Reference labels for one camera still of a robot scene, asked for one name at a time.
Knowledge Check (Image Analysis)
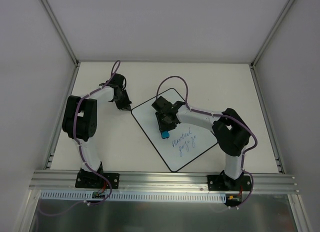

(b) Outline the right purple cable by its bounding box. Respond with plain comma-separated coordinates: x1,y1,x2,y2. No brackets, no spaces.
156,76,258,210

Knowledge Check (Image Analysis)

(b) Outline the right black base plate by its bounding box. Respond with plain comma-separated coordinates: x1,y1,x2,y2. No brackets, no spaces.
206,173,252,192

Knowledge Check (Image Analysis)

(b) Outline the right small circuit board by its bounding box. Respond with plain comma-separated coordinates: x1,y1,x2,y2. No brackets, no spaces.
225,195,242,208

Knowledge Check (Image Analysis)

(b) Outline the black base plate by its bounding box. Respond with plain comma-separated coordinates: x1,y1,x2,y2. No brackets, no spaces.
75,170,120,189
206,173,252,192

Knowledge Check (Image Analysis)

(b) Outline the small circuit board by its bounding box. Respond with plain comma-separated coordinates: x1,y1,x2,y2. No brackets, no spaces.
225,195,242,208
92,191,106,199

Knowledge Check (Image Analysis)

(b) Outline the left small circuit board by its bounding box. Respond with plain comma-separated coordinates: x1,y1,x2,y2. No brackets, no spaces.
92,191,106,199

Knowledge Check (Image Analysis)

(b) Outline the white slotted cable duct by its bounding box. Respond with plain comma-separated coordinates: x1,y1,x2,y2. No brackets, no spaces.
39,190,227,204

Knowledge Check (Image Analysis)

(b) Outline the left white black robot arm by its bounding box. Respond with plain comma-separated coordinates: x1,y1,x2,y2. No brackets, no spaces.
62,73,132,188

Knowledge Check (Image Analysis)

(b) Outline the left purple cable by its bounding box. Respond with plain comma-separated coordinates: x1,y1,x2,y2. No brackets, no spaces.
74,59,121,207

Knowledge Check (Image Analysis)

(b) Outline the purple cable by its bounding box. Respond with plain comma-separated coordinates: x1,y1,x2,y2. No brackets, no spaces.
156,76,258,210
74,59,121,207

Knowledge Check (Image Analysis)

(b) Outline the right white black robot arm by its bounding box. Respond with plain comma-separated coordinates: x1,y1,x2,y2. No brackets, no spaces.
151,96,258,191

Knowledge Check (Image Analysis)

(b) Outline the left aluminium frame post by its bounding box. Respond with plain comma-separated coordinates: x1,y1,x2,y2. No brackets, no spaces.
39,0,79,66

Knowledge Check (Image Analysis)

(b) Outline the right aluminium frame post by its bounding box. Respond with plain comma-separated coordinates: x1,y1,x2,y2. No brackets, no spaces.
250,0,296,68

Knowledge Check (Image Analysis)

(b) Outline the aluminium mounting rail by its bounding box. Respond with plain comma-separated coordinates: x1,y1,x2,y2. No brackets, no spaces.
29,170,301,195

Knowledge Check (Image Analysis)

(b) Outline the blue whiteboard eraser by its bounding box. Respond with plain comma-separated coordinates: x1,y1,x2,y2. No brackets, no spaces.
161,131,170,139

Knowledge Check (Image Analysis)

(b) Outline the small black-framed whiteboard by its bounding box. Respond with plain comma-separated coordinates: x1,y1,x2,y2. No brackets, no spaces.
131,97,218,172

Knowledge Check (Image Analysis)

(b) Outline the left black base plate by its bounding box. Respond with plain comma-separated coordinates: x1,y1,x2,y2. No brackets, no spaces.
75,170,120,189

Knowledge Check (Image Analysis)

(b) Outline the aluminium frame post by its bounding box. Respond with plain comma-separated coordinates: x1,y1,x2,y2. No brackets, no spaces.
39,0,79,66
250,0,296,68

